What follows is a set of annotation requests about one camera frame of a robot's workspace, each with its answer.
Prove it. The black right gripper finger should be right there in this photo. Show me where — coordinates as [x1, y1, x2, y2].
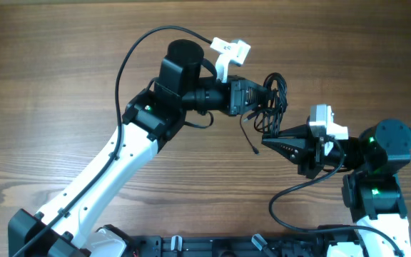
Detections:
[278, 124, 311, 138]
[261, 138, 309, 165]

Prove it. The black cable bundle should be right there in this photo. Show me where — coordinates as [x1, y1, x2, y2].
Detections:
[239, 72, 289, 156]

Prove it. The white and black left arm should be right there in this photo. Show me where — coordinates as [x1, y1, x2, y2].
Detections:
[8, 38, 268, 256]

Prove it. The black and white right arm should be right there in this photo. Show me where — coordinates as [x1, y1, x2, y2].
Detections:
[262, 119, 411, 256]

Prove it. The black right camera cable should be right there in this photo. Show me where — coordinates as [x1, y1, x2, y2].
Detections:
[268, 137, 405, 257]

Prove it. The black camera cable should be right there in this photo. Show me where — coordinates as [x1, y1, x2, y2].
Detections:
[11, 25, 214, 257]
[268, 137, 405, 257]

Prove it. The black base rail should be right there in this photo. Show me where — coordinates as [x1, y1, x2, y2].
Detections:
[130, 233, 367, 257]

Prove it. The black left camera cable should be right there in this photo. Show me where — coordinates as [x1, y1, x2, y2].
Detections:
[11, 25, 214, 257]

